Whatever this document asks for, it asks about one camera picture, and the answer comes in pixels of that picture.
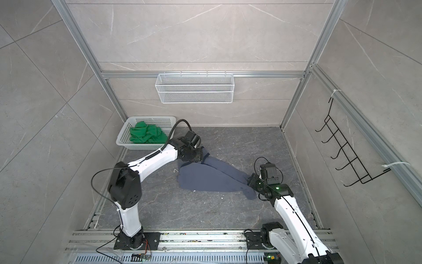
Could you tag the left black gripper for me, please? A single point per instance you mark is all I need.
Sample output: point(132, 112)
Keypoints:
point(199, 155)

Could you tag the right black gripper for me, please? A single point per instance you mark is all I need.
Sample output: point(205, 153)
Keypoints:
point(253, 180)

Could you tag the blue-grey tank top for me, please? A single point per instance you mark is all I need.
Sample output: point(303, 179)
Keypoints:
point(212, 174)

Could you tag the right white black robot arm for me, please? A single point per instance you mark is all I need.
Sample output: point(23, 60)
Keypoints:
point(298, 243)

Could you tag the green tank top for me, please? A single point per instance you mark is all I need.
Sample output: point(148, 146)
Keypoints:
point(143, 133)

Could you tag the white plastic laundry basket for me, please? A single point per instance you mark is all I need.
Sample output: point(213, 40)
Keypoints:
point(164, 122)

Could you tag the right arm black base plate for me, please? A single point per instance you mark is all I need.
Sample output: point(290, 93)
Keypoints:
point(255, 241)

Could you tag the white wire mesh shelf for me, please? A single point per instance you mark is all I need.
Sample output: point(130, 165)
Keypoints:
point(179, 88)

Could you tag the black wire hook rack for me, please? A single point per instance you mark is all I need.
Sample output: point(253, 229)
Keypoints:
point(346, 150)

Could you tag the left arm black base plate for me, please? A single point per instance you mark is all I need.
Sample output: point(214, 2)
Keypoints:
point(141, 241)

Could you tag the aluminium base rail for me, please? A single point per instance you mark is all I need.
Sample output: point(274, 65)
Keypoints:
point(176, 247)

